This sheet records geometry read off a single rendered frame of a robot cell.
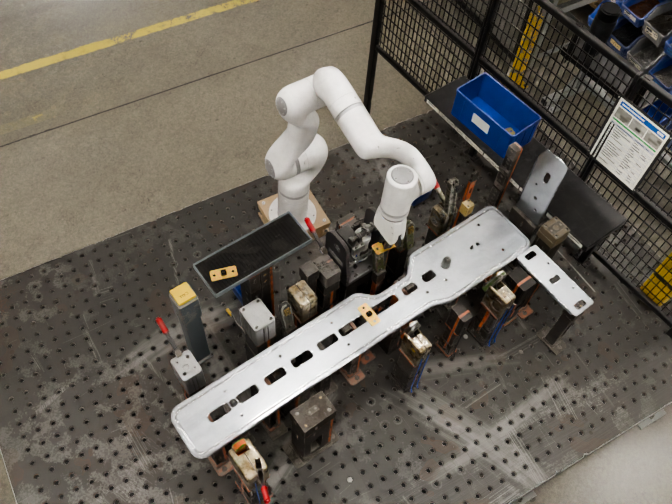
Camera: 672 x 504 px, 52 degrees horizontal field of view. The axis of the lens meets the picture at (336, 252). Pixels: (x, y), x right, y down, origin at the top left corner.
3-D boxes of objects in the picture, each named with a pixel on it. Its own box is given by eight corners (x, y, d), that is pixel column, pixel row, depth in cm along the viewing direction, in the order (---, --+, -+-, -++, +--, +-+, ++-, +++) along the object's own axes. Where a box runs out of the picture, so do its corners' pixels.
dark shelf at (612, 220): (584, 253, 246) (587, 248, 244) (423, 100, 282) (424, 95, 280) (624, 224, 254) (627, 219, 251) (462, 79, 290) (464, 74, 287)
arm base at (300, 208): (259, 209, 275) (258, 182, 259) (296, 187, 282) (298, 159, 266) (288, 242, 268) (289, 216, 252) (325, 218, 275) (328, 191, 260)
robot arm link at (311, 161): (271, 181, 260) (271, 141, 239) (313, 162, 266) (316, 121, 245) (288, 204, 255) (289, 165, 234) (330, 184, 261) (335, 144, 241)
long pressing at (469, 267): (202, 471, 200) (201, 470, 199) (164, 410, 209) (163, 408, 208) (534, 245, 248) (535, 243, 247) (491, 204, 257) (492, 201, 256)
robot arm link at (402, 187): (401, 187, 196) (374, 200, 193) (408, 157, 185) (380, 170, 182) (418, 207, 193) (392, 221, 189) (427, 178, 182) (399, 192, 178)
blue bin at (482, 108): (504, 160, 264) (513, 137, 253) (449, 112, 275) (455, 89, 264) (532, 140, 270) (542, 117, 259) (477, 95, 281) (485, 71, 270)
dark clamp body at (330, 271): (322, 337, 256) (326, 287, 224) (301, 311, 262) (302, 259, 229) (344, 322, 260) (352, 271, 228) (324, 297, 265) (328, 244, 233)
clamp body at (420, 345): (404, 399, 245) (419, 360, 216) (383, 373, 250) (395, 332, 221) (424, 385, 248) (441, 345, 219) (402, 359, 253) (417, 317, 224)
